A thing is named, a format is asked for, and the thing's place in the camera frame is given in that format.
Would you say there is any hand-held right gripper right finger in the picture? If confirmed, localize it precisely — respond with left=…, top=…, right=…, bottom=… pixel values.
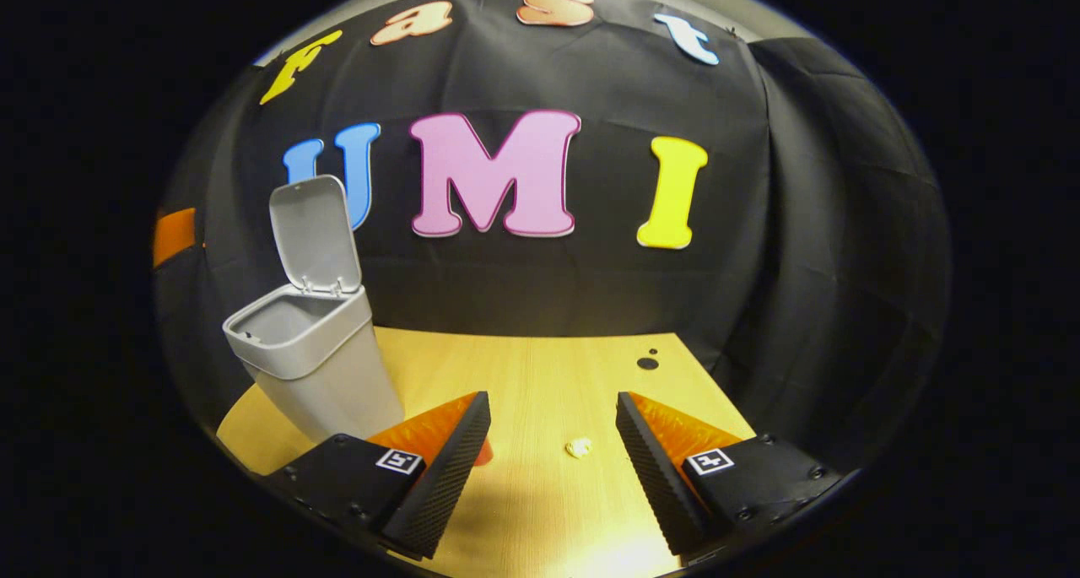
left=614, top=391, right=845, bottom=562

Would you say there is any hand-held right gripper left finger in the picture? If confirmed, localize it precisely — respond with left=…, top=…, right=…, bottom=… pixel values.
left=270, top=391, right=493, bottom=562

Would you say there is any grey desktop garbage bin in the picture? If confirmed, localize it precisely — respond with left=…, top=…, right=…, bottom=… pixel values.
left=221, top=174, right=407, bottom=445

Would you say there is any wooden desktop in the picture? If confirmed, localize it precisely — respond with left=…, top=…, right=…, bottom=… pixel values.
left=215, top=326, right=758, bottom=578

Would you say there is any black backdrop cloth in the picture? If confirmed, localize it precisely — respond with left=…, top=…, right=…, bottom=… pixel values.
left=156, top=0, right=954, bottom=478

